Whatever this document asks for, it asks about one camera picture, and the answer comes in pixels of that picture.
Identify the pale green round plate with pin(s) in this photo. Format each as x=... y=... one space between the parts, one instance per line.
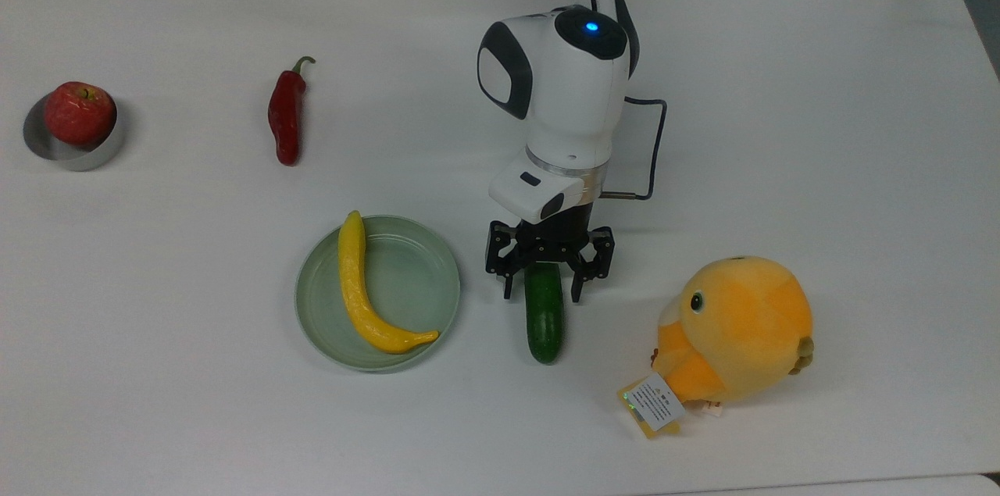
x=414 y=285

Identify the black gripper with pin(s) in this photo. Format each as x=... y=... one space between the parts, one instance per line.
x=555 y=240

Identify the yellow banana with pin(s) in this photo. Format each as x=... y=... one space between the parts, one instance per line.
x=355 y=293

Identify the red chili pepper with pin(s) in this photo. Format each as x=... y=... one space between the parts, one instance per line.
x=286 y=121

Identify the orange plush duck toy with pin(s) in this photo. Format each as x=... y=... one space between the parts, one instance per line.
x=742 y=324

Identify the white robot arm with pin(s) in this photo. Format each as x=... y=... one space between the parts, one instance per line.
x=570 y=90

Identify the small grey bowl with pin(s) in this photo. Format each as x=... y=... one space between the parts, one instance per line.
x=78 y=161

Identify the green cucumber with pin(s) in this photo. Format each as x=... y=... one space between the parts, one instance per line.
x=544 y=324

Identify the red apple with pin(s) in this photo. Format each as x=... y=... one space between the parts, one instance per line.
x=78 y=113

